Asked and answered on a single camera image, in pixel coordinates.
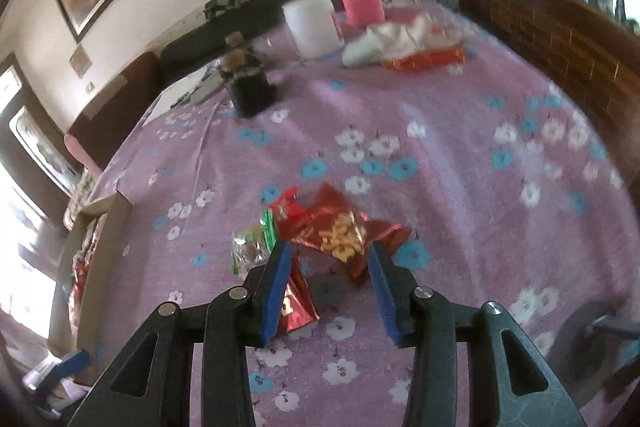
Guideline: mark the flat red packet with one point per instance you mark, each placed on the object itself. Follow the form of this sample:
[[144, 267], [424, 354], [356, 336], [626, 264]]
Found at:
[[425, 61]]

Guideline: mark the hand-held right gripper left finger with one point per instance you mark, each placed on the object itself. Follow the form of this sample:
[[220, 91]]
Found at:
[[275, 292]]

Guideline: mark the pink chair back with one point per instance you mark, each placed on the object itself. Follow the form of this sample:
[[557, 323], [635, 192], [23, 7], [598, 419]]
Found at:
[[77, 149]]

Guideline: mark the wall switch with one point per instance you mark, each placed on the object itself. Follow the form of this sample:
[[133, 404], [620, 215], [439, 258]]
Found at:
[[89, 87]]

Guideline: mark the black cylinder with wooden knob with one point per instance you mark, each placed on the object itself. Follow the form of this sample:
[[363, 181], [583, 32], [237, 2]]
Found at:
[[252, 94], [234, 41]]

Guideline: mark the brown armchair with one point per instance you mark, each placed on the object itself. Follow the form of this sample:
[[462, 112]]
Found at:
[[120, 107]]

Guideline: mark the white plastic jar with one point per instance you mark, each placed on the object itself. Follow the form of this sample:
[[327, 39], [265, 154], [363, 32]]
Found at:
[[312, 27]]

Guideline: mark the small red snack packet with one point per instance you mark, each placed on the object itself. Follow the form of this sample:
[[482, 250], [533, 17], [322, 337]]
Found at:
[[290, 207]]

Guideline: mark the clear green candy wrapper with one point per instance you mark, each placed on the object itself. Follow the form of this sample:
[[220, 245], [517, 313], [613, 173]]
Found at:
[[250, 249]]

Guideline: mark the dark grey sofa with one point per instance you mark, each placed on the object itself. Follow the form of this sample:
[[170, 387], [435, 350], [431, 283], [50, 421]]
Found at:
[[200, 42]]

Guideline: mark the wooden glass door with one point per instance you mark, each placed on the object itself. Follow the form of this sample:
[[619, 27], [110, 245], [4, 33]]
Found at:
[[35, 147]]

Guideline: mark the dark red foil packet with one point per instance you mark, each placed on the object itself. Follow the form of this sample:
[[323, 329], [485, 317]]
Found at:
[[345, 232], [297, 307]]

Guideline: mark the small green snack packet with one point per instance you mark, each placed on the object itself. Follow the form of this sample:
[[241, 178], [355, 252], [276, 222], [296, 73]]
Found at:
[[268, 227]]

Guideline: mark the purple floral tablecloth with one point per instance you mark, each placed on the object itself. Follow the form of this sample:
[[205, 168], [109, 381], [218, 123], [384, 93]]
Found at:
[[450, 187]]

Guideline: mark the white crumpled cloth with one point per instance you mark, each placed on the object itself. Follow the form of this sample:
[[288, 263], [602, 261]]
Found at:
[[390, 39]]

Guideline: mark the shallow cardboard box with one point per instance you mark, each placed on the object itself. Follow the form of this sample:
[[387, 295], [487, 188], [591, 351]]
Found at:
[[107, 257]]

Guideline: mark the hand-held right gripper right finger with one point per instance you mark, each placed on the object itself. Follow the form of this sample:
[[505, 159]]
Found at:
[[385, 292]]

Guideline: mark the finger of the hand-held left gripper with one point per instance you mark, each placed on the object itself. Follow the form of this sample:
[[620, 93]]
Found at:
[[72, 363]]

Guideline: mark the long red snack packet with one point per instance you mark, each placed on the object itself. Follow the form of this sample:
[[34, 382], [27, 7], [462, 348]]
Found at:
[[80, 292]]

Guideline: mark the paper wall notice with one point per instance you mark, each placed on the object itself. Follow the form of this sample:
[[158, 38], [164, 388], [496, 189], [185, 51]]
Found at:
[[80, 59]]

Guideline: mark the white paper sheet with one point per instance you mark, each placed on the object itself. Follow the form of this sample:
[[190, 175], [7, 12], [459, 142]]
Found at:
[[170, 102]]

